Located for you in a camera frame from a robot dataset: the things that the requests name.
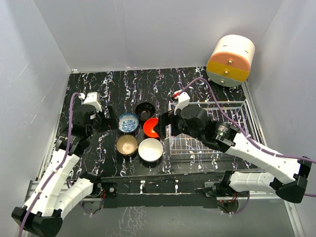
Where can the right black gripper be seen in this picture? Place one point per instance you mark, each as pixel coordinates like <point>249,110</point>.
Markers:
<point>167,118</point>

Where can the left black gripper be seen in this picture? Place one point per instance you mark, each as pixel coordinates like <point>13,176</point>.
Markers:
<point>111,123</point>

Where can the blue white patterned bowl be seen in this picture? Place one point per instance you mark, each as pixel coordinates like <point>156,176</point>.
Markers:
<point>128,122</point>

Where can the red bowl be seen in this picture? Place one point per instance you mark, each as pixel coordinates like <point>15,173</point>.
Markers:
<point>148,128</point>

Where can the brown ceramic bowl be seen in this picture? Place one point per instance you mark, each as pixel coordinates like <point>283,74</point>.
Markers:
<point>127,145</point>

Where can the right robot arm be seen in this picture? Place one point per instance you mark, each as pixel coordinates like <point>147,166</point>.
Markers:
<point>285,177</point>

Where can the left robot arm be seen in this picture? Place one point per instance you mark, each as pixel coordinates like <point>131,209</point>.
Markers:
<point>43,213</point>

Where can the black bowl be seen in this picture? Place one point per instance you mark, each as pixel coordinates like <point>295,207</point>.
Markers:
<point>145,111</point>

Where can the black marble table mat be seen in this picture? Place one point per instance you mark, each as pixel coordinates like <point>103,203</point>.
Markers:
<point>124,90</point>

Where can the round pastel drawer cabinet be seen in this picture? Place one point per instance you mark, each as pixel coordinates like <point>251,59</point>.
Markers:
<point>231,60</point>

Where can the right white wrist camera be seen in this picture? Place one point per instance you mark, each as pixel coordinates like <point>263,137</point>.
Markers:
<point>182,100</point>

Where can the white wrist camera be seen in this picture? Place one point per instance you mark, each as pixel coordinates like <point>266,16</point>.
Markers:
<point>182,100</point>
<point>93,98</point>

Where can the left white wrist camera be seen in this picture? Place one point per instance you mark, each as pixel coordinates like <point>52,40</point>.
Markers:
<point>93,98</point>

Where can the white wire dish rack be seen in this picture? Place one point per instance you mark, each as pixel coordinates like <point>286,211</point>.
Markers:
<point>239,111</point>

